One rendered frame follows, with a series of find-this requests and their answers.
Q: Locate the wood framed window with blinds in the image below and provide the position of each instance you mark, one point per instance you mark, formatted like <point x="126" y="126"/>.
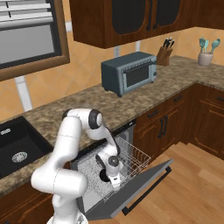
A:
<point x="29" y="35"/>

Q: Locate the white utensil pot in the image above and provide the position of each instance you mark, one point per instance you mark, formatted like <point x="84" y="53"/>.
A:
<point x="205" y="59"/>

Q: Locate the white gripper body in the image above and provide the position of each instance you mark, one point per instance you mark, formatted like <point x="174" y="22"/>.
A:
<point x="115" y="181"/>

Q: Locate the dark wood wall cupboards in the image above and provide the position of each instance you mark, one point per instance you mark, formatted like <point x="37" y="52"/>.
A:
<point x="96" y="23"/>

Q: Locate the teal spoon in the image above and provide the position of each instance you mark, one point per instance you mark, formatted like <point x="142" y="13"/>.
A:
<point x="215" y="44"/>

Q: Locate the grey toaster oven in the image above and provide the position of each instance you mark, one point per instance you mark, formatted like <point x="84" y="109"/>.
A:
<point x="128" y="73"/>

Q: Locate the grey dishwasher door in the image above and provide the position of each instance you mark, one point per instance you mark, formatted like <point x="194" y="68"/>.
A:
<point x="137" y="186"/>

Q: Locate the wooden knife block with knives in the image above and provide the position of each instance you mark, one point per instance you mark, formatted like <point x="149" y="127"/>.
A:
<point x="164" y="54"/>

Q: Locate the dark wood cupboard door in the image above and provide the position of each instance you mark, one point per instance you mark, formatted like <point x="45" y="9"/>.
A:
<point x="176" y="128"/>
<point x="145" y="140"/>

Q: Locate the grey dishwasher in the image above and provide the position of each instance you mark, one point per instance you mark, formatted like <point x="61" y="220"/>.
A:
<point x="128" y="132"/>

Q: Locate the dark wood cupboard under sink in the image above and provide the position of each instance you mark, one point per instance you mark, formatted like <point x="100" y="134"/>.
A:
<point x="20" y="205"/>

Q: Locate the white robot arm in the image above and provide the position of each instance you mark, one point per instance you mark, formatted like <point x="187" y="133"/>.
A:
<point x="68" y="180"/>

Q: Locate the teal spatula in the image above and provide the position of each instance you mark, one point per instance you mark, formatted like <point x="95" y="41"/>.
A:
<point x="203" y="44"/>

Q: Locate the black round object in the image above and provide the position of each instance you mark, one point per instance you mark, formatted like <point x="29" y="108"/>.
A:
<point x="103" y="175"/>

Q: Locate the black sink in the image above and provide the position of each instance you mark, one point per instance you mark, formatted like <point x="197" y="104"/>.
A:
<point x="20" y="143"/>

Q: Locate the dark wood drawer front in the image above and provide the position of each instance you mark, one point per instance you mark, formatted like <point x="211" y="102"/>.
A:
<point x="170" y="105"/>
<point x="143" y="120"/>

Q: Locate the dark wood corner base cupboards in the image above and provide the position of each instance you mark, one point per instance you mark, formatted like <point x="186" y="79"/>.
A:
<point x="208" y="122"/>

